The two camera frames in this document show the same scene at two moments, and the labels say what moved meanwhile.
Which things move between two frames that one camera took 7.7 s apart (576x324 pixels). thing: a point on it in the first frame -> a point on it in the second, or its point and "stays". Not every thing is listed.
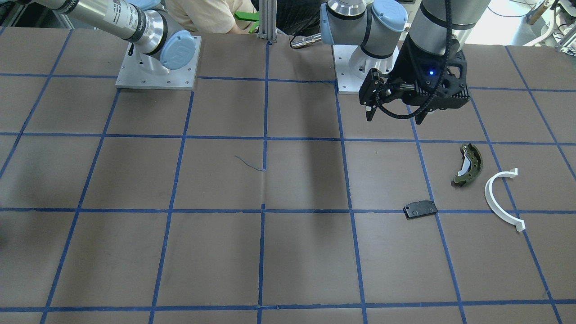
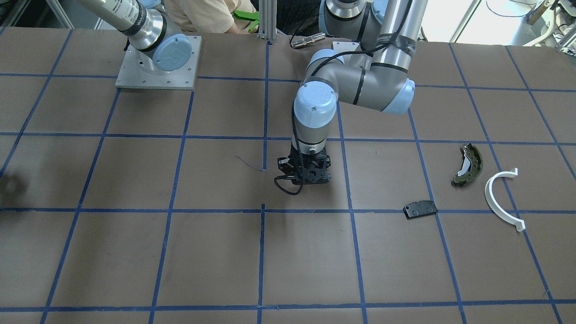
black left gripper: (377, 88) -> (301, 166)
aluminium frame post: (267, 11) stays
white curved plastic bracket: (519, 224) stays
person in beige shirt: (227, 16) stays
